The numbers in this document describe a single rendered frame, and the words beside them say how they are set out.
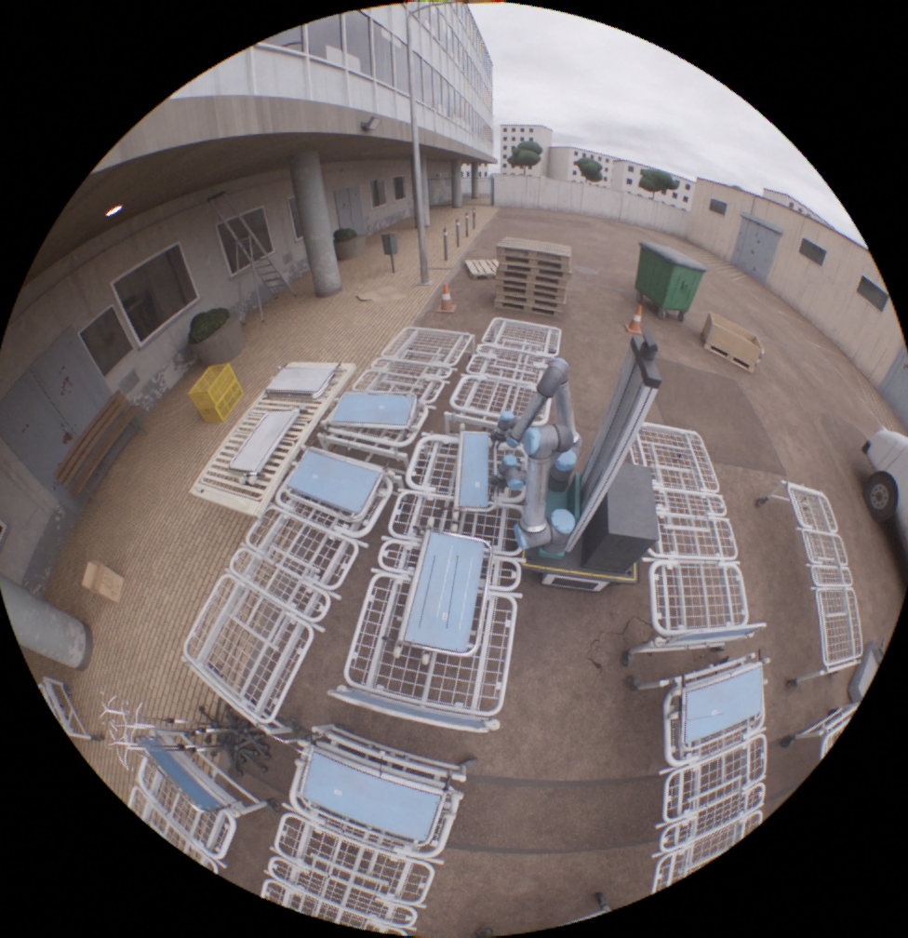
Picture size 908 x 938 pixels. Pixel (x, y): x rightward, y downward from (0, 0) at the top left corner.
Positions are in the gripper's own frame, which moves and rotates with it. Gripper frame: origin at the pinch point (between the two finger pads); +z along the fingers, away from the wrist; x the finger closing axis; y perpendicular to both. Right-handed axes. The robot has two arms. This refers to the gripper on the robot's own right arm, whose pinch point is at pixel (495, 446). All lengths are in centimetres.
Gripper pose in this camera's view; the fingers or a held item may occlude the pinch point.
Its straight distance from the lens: 256.0
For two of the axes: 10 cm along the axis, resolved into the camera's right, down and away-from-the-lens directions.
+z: -1.7, 6.1, 7.8
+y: -0.7, 7.8, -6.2
